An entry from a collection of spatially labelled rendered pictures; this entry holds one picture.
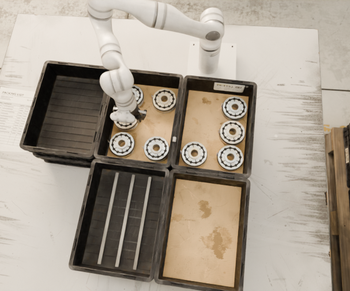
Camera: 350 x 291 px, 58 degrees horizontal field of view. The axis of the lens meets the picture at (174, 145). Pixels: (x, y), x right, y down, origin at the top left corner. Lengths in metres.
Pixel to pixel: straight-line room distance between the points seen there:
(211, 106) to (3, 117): 1.00
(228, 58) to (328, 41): 1.34
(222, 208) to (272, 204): 0.26
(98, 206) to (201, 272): 0.46
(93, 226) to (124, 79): 0.59
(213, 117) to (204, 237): 0.49
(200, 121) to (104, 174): 0.46
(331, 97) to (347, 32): 0.59
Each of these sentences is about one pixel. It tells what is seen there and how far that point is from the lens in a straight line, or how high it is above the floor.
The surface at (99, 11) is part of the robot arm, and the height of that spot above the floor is 1.20.
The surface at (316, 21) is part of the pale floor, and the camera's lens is 2.85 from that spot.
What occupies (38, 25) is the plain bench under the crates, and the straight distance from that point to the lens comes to 1.93.
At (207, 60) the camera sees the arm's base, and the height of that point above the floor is 0.88.
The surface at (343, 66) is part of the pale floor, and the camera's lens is 2.70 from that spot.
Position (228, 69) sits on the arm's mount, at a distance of 1.53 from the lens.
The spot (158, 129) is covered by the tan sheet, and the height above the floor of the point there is 0.83.
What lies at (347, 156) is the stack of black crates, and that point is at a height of 0.19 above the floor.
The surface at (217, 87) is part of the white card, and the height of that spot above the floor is 0.88.
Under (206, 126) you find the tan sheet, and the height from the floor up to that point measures 0.83.
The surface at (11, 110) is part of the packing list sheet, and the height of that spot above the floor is 0.70.
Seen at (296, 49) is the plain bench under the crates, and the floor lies 0.70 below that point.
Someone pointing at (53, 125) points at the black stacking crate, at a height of 0.83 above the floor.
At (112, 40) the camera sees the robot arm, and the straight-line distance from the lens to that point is 1.10.
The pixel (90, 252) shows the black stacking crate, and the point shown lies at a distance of 1.29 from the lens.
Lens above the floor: 2.07
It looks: 72 degrees down
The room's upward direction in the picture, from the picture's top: 7 degrees counter-clockwise
